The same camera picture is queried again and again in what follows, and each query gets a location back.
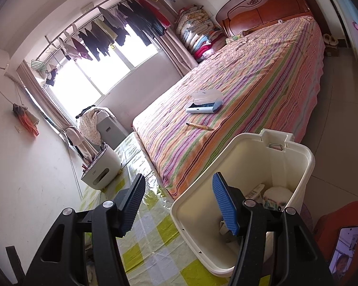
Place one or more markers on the bed with striped cover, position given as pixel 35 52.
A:
pixel 241 74

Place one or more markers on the orange hanging cloth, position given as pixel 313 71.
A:
pixel 26 120

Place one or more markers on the white desktop organizer box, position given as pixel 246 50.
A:
pixel 101 172

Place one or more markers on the white round container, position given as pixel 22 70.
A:
pixel 276 195

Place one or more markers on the dark small hanging garment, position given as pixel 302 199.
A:
pixel 51 77

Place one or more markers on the green floral pillow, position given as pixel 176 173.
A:
pixel 233 38

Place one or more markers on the orange stool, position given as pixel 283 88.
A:
pixel 325 226

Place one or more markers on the grey washing machine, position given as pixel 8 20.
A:
pixel 112 129

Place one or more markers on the window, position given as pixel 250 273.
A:
pixel 86 80

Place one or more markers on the white medicine box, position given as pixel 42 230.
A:
pixel 255 192

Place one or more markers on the pair of beige slippers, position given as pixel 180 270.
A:
pixel 331 40

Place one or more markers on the smartphone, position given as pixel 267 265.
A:
pixel 344 253

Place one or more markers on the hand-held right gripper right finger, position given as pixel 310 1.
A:
pixel 226 205

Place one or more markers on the cream plastic bin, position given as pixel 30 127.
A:
pixel 256 161

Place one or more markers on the bundle of pens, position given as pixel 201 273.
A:
pixel 92 156

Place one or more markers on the yellow checked tablecloth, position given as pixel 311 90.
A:
pixel 155 253

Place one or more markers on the blue pencil case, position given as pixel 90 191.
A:
pixel 203 108

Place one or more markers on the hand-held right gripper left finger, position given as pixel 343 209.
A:
pixel 131 208

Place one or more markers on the beige curtain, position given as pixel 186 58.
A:
pixel 176 55
pixel 44 95

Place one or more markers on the hanging clothes on rod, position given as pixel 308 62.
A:
pixel 113 4

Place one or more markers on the brown pencil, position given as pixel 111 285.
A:
pixel 200 125

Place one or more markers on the stack of folded quilts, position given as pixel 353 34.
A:
pixel 197 35

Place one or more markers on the wooden headboard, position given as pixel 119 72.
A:
pixel 262 9

